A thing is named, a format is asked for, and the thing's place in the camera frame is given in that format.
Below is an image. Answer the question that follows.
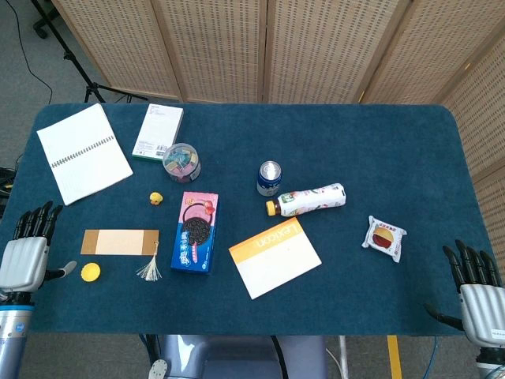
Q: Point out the blue cable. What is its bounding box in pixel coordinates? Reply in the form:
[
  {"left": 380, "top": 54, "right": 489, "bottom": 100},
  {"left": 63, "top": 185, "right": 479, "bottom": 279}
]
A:
[{"left": 423, "top": 336, "right": 440, "bottom": 379}]

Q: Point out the white spiral notebook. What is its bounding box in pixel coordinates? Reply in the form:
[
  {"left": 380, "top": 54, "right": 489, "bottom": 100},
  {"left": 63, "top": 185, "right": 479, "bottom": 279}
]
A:
[{"left": 36, "top": 103, "right": 134, "bottom": 207}]

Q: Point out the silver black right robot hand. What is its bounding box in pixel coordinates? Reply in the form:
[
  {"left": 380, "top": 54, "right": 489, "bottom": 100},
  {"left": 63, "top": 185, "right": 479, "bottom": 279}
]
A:
[{"left": 424, "top": 238, "right": 505, "bottom": 349}]

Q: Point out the blue drink can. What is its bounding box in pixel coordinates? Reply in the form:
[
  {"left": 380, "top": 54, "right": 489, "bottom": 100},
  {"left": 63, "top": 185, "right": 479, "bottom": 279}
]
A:
[{"left": 256, "top": 160, "right": 283, "bottom": 197}]

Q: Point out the grey table leg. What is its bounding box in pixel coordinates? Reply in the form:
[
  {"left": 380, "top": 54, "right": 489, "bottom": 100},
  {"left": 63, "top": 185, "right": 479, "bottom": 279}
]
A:
[{"left": 338, "top": 335, "right": 350, "bottom": 379}]

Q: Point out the white box with green edge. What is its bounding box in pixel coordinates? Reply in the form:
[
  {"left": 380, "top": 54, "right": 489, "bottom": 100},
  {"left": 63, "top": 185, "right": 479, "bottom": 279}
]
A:
[{"left": 131, "top": 103, "right": 185, "bottom": 162}]

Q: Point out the dark blue table mat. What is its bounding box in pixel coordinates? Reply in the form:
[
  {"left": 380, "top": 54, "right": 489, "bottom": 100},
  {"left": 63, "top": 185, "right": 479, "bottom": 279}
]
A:
[{"left": 0, "top": 103, "right": 495, "bottom": 336}]

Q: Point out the brown bookmark with tassel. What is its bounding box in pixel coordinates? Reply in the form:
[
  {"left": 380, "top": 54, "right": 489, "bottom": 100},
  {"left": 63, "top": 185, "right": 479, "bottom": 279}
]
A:
[{"left": 80, "top": 229, "right": 163, "bottom": 282}]

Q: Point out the wooden rattan folding screen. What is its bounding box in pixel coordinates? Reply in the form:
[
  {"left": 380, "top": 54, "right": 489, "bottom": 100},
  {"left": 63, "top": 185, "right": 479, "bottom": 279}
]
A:
[{"left": 50, "top": 0, "right": 505, "bottom": 280}]

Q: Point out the clear jar of coloured clips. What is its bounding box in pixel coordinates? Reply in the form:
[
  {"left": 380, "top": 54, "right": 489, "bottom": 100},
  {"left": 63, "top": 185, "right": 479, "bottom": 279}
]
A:
[{"left": 162, "top": 142, "right": 202, "bottom": 185}]

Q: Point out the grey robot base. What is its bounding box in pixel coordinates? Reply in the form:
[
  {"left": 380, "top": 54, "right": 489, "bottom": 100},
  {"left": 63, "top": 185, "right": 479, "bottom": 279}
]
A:
[{"left": 148, "top": 334, "right": 329, "bottom": 379}]

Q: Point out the white bottle with yellow cap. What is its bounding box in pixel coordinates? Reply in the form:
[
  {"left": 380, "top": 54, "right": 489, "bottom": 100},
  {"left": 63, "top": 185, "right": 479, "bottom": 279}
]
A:
[{"left": 265, "top": 182, "right": 347, "bottom": 218}]

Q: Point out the pink blue cookie box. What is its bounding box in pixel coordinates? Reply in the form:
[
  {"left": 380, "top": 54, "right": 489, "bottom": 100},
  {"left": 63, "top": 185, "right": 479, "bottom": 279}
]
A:
[{"left": 170, "top": 191, "right": 220, "bottom": 276}]

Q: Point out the white red snack packet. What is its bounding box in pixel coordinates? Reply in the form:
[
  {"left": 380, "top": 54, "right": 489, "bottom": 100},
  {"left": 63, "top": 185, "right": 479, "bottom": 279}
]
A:
[{"left": 361, "top": 215, "right": 408, "bottom": 264}]

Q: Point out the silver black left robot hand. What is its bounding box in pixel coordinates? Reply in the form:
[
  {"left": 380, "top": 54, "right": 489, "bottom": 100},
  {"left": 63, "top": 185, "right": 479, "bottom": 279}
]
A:
[{"left": 0, "top": 201, "right": 78, "bottom": 294}]

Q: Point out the black tripod stand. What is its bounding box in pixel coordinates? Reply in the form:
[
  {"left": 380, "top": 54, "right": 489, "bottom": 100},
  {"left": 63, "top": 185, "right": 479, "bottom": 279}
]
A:
[{"left": 31, "top": 0, "right": 149, "bottom": 104}]

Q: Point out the orange white Lexicon card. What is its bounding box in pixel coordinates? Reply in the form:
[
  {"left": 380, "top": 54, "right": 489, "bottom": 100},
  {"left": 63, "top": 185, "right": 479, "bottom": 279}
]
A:
[{"left": 228, "top": 216, "right": 323, "bottom": 300}]

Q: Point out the yellow round toy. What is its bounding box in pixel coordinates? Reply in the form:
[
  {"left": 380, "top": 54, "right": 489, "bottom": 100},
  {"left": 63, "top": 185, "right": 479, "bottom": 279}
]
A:
[{"left": 80, "top": 262, "right": 101, "bottom": 283}]

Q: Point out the thin black floor cable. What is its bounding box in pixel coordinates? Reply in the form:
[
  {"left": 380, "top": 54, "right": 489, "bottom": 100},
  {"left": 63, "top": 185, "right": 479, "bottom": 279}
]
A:
[{"left": 6, "top": 0, "right": 54, "bottom": 105}]

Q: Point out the black yellow cable bundle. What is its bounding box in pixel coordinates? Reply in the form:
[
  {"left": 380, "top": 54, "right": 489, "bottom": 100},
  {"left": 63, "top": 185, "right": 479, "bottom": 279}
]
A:
[{"left": 0, "top": 165, "right": 19, "bottom": 220}]

